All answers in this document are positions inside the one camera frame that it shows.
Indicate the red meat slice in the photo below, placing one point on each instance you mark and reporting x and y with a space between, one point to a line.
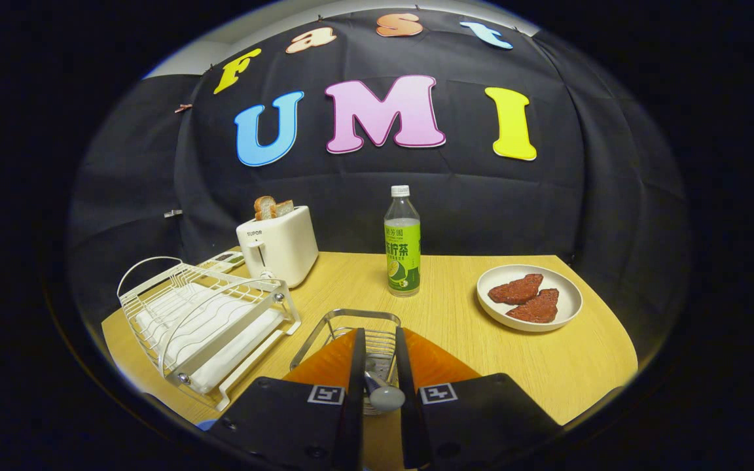
534 307
516 289

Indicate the black backdrop cloth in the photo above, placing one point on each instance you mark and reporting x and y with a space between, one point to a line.
383 176

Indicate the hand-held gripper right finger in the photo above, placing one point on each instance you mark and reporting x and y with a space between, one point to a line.
475 422

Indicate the green label drink bottle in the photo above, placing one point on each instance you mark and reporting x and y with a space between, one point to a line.
402 255

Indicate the metal spoon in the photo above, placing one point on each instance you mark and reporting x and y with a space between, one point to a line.
387 398

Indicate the white toaster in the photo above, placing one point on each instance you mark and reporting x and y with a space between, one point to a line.
285 242

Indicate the blue plate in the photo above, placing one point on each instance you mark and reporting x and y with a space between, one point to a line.
207 424

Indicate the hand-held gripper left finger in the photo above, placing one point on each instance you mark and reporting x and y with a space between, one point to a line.
285 422

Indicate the white plate with meat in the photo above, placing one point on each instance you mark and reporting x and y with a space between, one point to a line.
567 297

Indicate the toast slice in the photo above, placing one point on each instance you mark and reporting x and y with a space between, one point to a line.
284 209
264 208

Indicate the white divided condiment tray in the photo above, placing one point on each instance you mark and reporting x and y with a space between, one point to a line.
226 261

